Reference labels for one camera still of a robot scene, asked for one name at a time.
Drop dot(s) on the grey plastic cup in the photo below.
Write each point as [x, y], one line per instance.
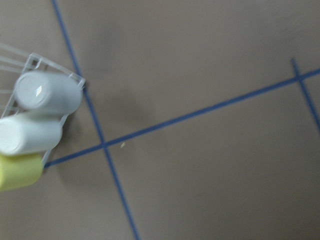
[48, 92]

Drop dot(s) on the white wire cup rack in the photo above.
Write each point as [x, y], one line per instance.
[33, 62]

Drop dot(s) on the white plastic cup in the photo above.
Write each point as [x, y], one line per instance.
[25, 134]

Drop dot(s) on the yellow plastic cup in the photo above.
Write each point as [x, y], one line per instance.
[19, 171]

